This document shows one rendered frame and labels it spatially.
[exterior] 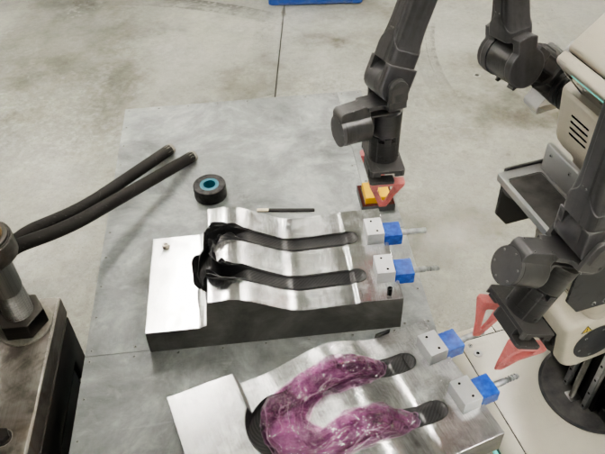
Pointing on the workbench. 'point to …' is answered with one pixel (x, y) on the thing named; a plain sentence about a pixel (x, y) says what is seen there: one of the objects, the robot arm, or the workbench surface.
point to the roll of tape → (210, 189)
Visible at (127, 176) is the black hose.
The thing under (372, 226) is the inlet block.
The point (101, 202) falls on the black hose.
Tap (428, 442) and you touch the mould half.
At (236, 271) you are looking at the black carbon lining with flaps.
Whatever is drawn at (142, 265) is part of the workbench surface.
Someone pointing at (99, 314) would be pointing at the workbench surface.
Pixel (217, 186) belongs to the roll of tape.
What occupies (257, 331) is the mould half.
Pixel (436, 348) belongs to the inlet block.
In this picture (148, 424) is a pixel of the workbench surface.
